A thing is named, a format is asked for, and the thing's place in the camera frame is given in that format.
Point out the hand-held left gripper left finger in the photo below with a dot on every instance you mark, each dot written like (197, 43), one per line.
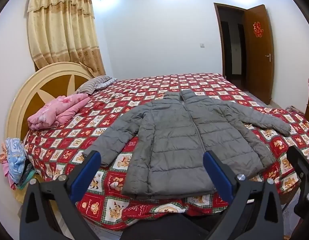
(88, 170)

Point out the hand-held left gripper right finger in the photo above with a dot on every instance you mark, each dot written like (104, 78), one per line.
(217, 175)

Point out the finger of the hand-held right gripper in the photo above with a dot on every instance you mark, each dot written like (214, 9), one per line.
(295, 157)

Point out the grey puffer jacket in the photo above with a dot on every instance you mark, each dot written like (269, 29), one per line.
(169, 142)

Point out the crumpled cloth on floor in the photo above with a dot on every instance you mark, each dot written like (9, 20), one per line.
(294, 109)

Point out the red printed bedspread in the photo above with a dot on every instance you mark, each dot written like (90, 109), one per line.
(69, 140)

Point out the green cloth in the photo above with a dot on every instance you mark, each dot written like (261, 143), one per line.
(27, 175)

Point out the folded pink floral quilt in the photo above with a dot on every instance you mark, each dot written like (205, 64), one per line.
(57, 110)

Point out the blue printed cloth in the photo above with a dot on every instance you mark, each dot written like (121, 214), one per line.
(15, 160)

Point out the pink cloth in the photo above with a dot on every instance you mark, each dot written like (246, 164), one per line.
(4, 165)

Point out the striped pillow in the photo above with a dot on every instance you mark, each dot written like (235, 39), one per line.
(92, 85)

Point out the grey-blue pillow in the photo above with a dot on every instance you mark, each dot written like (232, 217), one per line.
(108, 82)

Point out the brown wooden door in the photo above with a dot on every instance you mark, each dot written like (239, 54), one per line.
(259, 62)

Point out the cream and brown headboard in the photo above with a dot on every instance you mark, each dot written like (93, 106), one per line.
(54, 85)

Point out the red paper door decoration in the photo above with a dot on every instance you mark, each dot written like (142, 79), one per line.
(258, 29)

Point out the beige patterned curtain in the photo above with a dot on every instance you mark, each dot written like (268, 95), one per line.
(62, 35)

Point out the dark brown door frame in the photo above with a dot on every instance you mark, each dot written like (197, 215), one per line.
(219, 42)

